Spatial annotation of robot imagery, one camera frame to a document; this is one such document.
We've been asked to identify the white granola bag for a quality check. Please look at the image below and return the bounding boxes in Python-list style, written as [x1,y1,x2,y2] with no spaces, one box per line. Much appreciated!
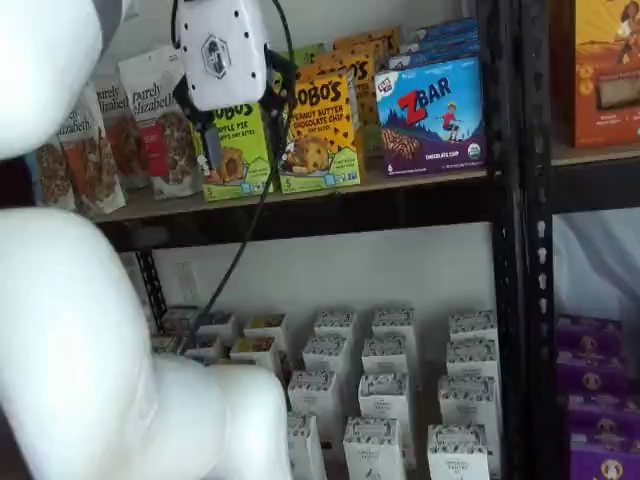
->
[34,142,76,211]

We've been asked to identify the black cable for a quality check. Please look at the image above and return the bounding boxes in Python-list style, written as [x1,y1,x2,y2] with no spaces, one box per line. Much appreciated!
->
[169,0,301,351]

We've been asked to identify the granola bag orange label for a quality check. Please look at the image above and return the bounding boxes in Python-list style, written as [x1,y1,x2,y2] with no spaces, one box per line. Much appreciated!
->
[94,77,151,191]
[54,84,127,217]

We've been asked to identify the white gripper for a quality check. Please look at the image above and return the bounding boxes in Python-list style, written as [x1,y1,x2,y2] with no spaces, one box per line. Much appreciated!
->
[174,0,301,177]

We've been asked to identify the orange Bobo's peanut butter box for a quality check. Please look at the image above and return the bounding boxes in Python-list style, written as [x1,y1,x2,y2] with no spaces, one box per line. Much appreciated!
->
[277,69,362,195]
[315,37,391,66]
[294,51,377,131]
[333,27,401,55]

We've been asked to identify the large orange snack box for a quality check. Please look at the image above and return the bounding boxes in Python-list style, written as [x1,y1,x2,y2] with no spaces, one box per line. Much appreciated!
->
[552,0,640,149]

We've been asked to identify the blue purple Zbar box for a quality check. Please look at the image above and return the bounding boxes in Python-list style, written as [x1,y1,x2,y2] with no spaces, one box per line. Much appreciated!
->
[412,18,477,40]
[374,55,487,177]
[387,40,481,71]
[399,30,479,54]

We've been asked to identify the white box yellow label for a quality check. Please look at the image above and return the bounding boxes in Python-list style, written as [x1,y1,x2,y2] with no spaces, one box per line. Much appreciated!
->
[229,337,279,374]
[243,313,289,351]

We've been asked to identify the black metal shelf rack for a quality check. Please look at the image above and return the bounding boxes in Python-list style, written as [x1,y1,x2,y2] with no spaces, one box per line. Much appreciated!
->
[92,0,526,480]
[522,0,640,480]

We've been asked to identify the green Bobo's apple pie box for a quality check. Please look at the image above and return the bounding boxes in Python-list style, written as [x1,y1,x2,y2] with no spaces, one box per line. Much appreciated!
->
[292,43,327,69]
[199,102,276,204]

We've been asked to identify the purple snack box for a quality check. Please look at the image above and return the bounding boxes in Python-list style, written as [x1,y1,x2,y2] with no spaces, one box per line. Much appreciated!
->
[569,432,640,480]
[556,350,630,397]
[566,393,640,437]
[556,314,625,356]

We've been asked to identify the white box blue label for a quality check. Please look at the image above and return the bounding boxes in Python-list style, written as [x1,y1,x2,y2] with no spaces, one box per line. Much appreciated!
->
[197,310,237,341]
[184,334,224,362]

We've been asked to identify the white patterned carton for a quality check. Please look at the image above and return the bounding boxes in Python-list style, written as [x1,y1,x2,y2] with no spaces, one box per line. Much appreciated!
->
[438,375,500,432]
[313,309,359,347]
[448,309,498,346]
[445,338,500,382]
[428,424,491,480]
[343,417,408,480]
[287,412,327,480]
[361,337,409,379]
[372,307,417,346]
[358,373,412,436]
[287,370,338,441]
[302,334,349,381]

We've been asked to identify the wooden shelf board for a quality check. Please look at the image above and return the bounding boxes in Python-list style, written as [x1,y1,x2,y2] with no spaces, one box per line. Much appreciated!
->
[552,142,640,167]
[92,167,489,224]

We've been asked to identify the white plastic sheet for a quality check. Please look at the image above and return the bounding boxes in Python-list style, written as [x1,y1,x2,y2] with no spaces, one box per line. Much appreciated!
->
[552,214,640,317]

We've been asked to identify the white cartons with patterned tops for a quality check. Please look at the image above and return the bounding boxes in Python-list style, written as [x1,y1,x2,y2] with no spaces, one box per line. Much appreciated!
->
[149,299,501,480]

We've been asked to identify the green oatmeal box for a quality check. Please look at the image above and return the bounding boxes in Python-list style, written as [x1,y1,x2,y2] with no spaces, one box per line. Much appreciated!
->
[162,307,199,334]
[149,334,179,356]

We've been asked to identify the granola bag red label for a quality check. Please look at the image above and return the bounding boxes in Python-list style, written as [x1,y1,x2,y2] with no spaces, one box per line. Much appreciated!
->
[118,47,204,201]

